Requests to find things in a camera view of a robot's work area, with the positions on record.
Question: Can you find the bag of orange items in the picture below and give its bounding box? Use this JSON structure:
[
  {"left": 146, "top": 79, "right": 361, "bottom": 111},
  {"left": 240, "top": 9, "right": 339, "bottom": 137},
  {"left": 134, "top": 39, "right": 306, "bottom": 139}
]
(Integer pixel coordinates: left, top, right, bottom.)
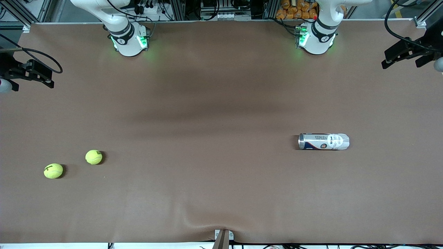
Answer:
[{"left": 276, "top": 0, "right": 319, "bottom": 20}]

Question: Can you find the power strip with black plugs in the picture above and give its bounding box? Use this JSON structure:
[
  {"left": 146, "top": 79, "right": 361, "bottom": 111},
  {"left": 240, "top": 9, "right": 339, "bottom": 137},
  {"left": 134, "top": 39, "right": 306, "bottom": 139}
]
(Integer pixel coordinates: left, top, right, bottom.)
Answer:
[{"left": 133, "top": 0, "right": 164, "bottom": 15}]

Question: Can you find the black electronics box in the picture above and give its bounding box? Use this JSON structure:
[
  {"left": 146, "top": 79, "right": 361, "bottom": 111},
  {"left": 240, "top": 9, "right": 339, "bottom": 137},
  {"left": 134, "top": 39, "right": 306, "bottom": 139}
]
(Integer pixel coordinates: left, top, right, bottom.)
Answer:
[{"left": 201, "top": 0, "right": 243, "bottom": 12}]

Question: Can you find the silver tennis ball can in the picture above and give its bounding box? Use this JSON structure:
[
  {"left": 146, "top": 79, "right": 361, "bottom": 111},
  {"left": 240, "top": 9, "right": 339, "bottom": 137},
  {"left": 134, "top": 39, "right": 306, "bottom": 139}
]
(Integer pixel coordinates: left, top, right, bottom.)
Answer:
[{"left": 298, "top": 133, "right": 350, "bottom": 151}]

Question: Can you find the white power strip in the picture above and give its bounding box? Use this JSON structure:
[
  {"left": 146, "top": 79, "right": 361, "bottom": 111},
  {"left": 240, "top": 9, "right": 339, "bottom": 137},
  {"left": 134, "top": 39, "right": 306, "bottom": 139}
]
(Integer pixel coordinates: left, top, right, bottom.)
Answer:
[{"left": 201, "top": 12, "right": 243, "bottom": 21}]

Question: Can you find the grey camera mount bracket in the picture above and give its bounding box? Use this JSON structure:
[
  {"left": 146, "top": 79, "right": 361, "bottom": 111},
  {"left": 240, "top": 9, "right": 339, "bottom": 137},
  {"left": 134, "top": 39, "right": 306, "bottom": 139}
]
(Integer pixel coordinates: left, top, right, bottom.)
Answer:
[{"left": 214, "top": 229, "right": 234, "bottom": 249}]

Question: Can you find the yellow tennis ball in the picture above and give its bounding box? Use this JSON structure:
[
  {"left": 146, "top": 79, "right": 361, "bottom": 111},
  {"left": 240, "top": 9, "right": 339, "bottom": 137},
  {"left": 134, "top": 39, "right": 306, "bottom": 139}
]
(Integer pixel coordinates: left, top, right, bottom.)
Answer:
[
  {"left": 44, "top": 163, "right": 64, "bottom": 179},
  {"left": 85, "top": 149, "right": 103, "bottom": 165}
]

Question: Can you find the brown table mat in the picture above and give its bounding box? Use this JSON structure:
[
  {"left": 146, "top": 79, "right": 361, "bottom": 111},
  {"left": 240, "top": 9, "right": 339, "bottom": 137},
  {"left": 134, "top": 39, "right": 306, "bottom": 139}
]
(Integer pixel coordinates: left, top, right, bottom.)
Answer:
[{"left": 0, "top": 19, "right": 443, "bottom": 245}]

